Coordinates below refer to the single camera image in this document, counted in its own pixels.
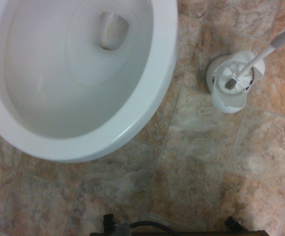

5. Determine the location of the white toilet brush grey handle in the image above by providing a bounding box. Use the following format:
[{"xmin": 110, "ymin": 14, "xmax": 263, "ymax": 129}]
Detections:
[{"xmin": 217, "ymin": 13, "xmax": 285, "ymax": 96}]

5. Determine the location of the white toilet brush holder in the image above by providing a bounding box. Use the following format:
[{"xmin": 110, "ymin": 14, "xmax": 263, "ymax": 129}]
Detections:
[{"xmin": 207, "ymin": 50, "xmax": 266, "ymax": 114}]

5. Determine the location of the white toilet bowl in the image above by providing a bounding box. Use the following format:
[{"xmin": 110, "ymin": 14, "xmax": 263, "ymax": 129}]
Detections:
[{"xmin": 0, "ymin": 0, "xmax": 179, "ymax": 164}]

